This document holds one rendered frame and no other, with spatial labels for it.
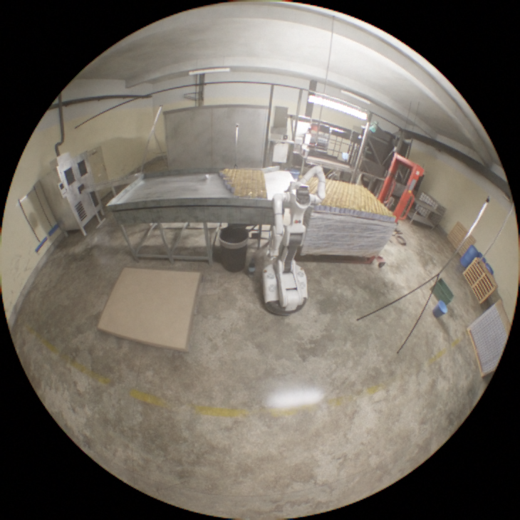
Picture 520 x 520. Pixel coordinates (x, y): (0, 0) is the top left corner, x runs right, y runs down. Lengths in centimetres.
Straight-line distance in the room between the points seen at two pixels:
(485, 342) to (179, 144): 883
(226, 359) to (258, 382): 43
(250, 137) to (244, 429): 508
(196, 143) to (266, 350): 448
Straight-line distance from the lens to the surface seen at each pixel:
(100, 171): 732
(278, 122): 420
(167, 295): 239
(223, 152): 455
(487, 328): 546
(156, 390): 221
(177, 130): 480
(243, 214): 203
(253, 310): 224
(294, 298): 196
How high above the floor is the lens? 199
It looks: 46 degrees down
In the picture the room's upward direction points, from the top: 7 degrees clockwise
